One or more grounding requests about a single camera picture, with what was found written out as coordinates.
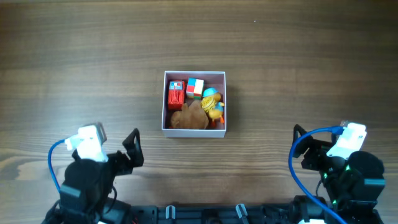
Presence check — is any brown plush toy with carrot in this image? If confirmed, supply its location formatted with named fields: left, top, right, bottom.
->
left=170, top=100, right=209, bottom=129

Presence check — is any red toy truck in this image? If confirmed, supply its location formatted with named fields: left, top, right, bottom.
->
left=167, top=80, right=186, bottom=110

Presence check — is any multicolour puzzle cube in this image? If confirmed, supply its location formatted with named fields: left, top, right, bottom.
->
left=186, top=78, right=204, bottom=100

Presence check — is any orange duck toy blue hat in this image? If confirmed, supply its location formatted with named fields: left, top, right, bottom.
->
left=203, top=88, right=224, bottom=127

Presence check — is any yellow round slotted disc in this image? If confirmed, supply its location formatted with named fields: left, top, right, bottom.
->
left=201, top=96, right=217, bottom=113

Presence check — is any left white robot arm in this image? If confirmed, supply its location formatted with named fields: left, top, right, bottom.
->
left=42, top=128, right=144, bottom=224

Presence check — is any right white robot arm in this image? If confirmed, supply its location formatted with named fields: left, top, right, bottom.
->
left=288, top=121, right=386, bottom=223

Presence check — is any white box with pink interior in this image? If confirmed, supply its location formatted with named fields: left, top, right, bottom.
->
left=161, top=71, right=228, bottom=138

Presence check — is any left blue cable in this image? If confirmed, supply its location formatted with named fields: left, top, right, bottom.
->
left=47, top=139, right=68, bottom=194

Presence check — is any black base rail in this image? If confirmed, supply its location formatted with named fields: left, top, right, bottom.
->
left=126, top=202, right=338, bottom=224

